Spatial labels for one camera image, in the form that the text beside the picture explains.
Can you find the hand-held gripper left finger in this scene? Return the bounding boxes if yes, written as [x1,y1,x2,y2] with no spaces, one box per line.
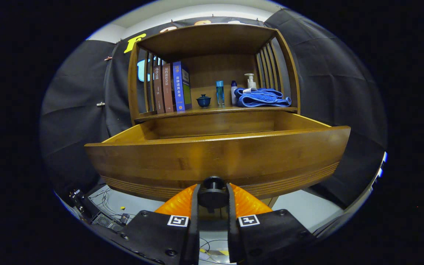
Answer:
[117,183,201,265]

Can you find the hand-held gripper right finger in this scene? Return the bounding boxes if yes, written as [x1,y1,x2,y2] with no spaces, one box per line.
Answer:
[227,183,317,264]

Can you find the wooden drawer with black knob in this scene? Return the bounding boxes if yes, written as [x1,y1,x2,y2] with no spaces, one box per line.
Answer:
[84,110,351,214]

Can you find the wooden countertop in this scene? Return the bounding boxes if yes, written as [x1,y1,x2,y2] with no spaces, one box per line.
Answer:
[135,105,298,124]

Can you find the wooden cabinet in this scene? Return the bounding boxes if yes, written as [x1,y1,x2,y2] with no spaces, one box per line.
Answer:
[127,23,301,221]

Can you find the gray mesh box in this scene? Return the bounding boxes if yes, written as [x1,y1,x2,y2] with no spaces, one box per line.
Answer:
[92,213,115,229]

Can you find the black electronic device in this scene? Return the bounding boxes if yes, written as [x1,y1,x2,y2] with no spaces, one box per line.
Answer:
[68,189,91,218]

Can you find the folded blue towel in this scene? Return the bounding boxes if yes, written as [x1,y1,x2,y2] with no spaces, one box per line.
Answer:
[234,87,292,108]

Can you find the clear blue bottle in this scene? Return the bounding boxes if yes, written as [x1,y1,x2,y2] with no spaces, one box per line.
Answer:
[216,81,225,107]

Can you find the thick brown book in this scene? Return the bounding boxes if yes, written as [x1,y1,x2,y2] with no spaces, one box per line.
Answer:
[162,63,176,113]

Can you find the blue book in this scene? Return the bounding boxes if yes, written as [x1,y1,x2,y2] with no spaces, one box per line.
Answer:
[172,61,192,112]

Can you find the thin brown book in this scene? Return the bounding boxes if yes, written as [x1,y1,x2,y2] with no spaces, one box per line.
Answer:
[153,66,165,114]

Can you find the black backdrop cloth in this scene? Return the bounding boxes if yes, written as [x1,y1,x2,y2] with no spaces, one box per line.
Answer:
[39,8,388,210]

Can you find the floor cables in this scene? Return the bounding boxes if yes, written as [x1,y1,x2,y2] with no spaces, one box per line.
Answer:
[87,188,124,218]

